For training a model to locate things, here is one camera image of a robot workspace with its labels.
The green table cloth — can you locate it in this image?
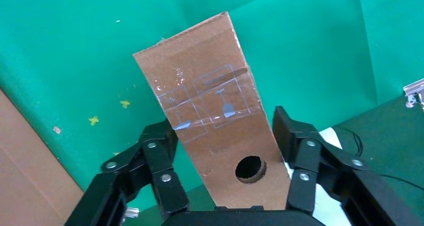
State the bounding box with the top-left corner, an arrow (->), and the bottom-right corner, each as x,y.
0,0 -> 424,219

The thin black wire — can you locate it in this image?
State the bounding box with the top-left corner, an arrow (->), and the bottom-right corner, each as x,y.
334,125 -> 424,191

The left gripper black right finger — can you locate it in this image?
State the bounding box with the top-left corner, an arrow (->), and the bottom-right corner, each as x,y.
272,105 -> 424,226

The white flat panel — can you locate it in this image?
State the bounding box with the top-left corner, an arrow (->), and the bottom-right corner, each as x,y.
288,126 -> 354,226

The small taped cardboard box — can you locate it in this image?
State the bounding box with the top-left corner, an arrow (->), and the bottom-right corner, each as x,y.
132,10 -> 296,212

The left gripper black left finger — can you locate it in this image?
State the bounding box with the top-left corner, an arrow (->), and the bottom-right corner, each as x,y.
64,118 -> 190,226

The large open cardboard carton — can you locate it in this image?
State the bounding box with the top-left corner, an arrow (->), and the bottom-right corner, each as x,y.
0,87 -> 84,226

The silver binder clip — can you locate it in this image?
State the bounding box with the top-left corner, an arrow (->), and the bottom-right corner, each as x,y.
403,78 -> 424,112

